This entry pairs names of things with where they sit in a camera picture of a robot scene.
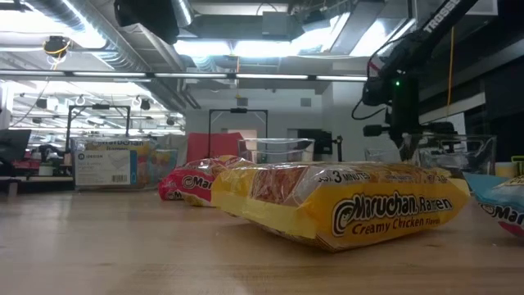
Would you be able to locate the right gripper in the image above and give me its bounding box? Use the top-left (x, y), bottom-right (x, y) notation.
top-left (388, 96), bottom-right (422, 163)

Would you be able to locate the yellow creamy chicken ramen pack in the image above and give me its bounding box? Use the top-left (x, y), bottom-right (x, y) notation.
top-left (210, 161), bottom-right (472, 252)

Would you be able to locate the blue ramen pack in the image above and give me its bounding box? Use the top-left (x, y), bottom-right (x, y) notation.
top-left (463, 171), bottom-right (524, 239)

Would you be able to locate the clear plastic bin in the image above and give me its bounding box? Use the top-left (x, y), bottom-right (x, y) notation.
top-left (237, 137), bottom-right (316, 165)
top-left (363, 133), bottom-right (498, 179)

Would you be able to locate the red beef ramen pack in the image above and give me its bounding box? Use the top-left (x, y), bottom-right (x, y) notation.
top-left (158, 154), bottom-right (255, 208)

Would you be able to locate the black device on stand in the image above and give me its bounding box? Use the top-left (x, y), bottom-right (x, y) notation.
top-left (296, 128), bottom-right (344, 162)

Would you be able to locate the yellow container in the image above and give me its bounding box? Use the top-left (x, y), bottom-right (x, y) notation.
top-left (494, 161), bottom-right (520, 179)

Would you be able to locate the red cover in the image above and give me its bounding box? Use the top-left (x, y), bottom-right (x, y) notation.
top-left (185, 131), bottom-right (246, 165)

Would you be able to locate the LED light bar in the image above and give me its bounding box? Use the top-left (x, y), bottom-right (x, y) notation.
top-left (0, 70), bottom-right (369, 82)

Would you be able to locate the clear bin with white label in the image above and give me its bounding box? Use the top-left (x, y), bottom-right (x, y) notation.
top-left (69, 136), bottom-right (180, 193)

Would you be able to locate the black monitor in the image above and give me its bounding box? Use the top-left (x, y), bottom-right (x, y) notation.
top-left (0, 128), bottom-right (33, 178)

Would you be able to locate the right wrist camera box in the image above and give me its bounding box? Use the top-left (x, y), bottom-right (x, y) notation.
top-left (362, 124), bottom-right (391, 138)

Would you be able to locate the black right wrist-camera cable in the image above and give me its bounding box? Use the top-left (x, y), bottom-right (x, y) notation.
top-left (350, 98), bottom-right (390, 122)

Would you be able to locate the green handle frame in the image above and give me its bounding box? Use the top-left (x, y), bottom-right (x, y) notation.
top-left (510, 154), bottom-right (524, 178)

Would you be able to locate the black stand frame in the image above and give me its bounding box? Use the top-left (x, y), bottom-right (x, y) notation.
top-left (64, 103), bottom-right (133, 143)
top-left (207, 107), bottom-right (270, 160)

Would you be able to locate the silver ventilation duct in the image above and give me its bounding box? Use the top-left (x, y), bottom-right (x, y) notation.
top-left (24, 0), bottom-right (193, 116)

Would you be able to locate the yellow cord reel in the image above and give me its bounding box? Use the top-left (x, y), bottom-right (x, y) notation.
top-left (42, 34), bottom-right (71, 59)

